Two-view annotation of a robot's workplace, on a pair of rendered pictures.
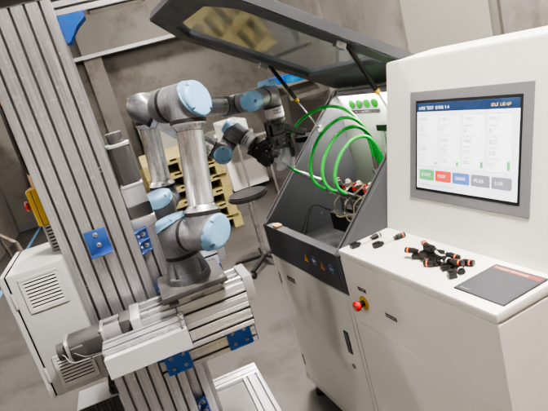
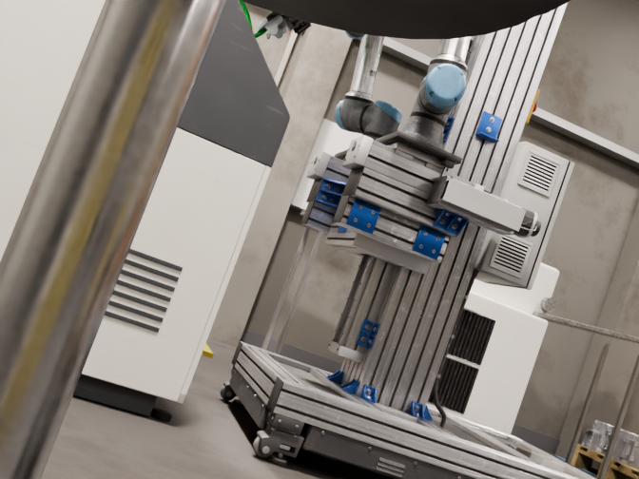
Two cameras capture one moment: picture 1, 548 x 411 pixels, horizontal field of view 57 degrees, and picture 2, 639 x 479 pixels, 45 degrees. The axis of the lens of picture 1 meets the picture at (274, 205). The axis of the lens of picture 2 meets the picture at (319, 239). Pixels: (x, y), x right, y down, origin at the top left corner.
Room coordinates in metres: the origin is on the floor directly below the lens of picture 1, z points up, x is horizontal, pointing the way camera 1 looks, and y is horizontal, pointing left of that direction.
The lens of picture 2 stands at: (4.57, 0.29, 0.47)
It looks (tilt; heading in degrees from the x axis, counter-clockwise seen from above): 4 degrees up; 180
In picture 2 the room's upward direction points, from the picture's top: 20 degrees clockwise
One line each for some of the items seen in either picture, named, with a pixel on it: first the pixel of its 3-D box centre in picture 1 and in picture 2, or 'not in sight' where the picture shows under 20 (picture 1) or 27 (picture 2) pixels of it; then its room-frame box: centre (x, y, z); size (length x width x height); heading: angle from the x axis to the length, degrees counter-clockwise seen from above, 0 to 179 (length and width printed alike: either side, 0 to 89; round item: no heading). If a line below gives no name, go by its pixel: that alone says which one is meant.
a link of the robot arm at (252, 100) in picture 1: (252, 100); not in sight; (1.98, -0.03, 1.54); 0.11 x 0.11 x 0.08; 54
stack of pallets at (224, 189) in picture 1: (185, 189); not in sight; (6.13, 0.99, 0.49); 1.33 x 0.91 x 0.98; 15
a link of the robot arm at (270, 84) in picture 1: (268, 94); not in sight; (2.05, -0.10, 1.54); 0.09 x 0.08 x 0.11; 144
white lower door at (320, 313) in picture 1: (324, 340); not in sight; (2.02, -0.05, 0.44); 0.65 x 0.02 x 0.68; 21
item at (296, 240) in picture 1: (304, 253); not in sight; (2.02, -0.07, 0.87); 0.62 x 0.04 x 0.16; 21
